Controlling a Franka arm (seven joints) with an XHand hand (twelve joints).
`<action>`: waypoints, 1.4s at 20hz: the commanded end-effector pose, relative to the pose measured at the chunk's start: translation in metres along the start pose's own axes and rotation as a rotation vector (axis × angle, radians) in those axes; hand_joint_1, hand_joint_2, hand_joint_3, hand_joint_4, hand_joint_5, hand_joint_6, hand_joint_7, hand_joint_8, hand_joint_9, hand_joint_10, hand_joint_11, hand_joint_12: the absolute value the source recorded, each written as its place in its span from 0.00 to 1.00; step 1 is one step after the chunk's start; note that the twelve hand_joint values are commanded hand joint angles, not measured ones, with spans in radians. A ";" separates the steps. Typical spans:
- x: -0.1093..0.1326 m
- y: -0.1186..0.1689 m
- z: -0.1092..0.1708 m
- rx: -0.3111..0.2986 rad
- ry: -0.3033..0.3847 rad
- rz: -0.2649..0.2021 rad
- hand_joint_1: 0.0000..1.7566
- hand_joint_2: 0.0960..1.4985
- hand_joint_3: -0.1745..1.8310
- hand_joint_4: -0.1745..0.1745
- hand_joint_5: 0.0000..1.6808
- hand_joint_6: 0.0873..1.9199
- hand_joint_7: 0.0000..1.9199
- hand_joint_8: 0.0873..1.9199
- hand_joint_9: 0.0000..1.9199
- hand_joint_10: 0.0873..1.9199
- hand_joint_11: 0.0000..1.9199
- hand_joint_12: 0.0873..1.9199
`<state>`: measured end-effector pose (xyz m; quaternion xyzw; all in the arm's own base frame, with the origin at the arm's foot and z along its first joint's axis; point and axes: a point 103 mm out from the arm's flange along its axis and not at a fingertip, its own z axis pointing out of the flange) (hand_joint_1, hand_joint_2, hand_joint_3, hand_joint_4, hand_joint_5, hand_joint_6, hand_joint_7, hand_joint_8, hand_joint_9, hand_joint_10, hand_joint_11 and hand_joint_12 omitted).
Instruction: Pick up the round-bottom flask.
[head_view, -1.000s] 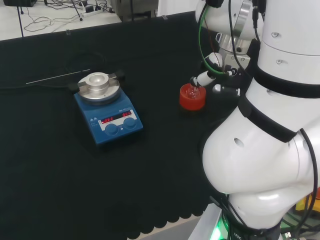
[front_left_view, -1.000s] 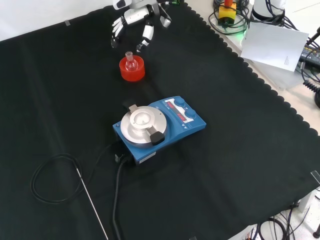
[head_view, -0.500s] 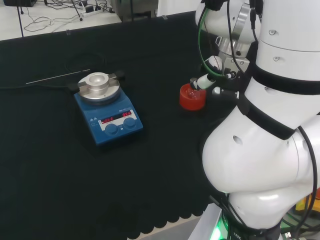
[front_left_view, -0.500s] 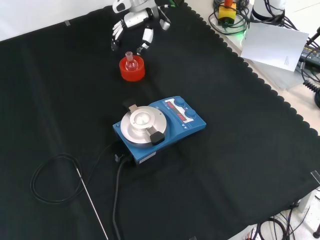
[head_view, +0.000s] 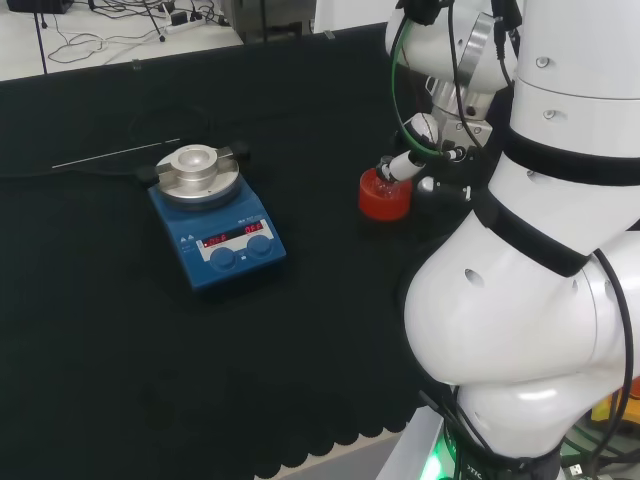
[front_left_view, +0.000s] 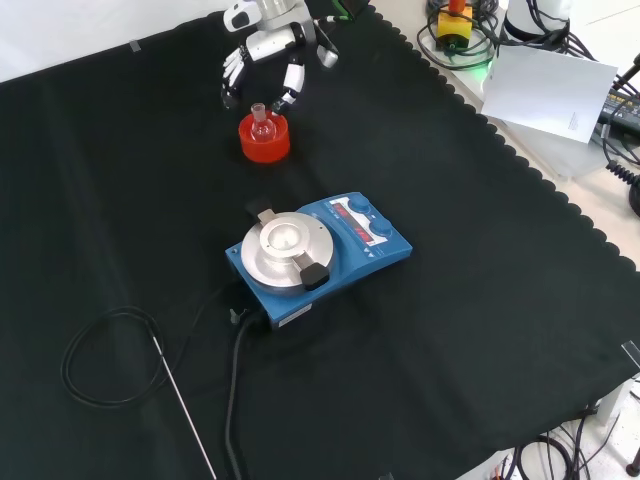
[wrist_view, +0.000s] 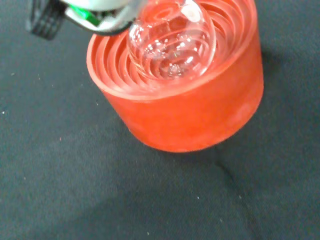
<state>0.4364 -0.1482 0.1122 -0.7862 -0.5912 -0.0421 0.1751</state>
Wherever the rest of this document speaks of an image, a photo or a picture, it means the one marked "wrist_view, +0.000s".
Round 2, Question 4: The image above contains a black bench cloth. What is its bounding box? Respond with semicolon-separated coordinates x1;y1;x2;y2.
0;0;320;240

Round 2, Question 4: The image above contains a red ribbed flask stand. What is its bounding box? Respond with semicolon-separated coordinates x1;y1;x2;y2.
86;0;265;154

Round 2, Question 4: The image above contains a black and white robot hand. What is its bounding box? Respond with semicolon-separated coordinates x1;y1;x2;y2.
25;0;149;41

